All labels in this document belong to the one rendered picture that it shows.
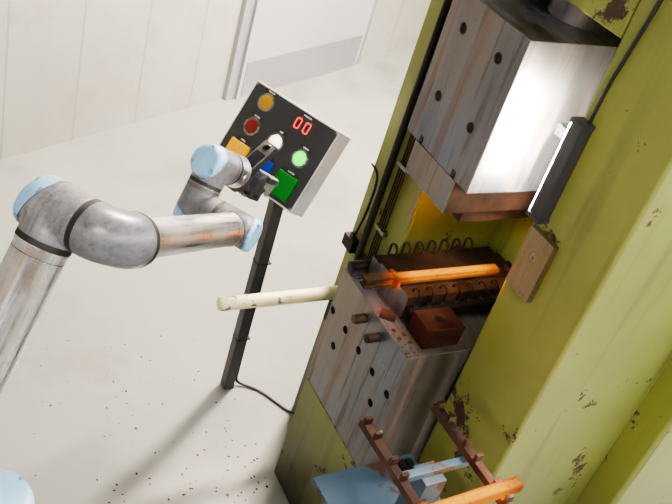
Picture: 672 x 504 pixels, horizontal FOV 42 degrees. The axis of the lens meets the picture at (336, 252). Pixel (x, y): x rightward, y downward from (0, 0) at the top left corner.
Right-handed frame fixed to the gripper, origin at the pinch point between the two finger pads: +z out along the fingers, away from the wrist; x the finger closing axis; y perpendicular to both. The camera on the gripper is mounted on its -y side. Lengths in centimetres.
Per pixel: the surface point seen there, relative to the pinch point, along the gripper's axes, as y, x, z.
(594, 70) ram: -65, 67, -20
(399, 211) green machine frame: -11.1, 29.7, 20.7
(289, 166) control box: -5.0, -1.7, 5.9
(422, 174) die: -23.8, 41.9, -11.0
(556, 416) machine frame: 10, 101, 8
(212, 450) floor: 95, 10, 45
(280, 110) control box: -17.5, -14.4, 5.8
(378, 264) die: 3.9, 38.4, 7.0
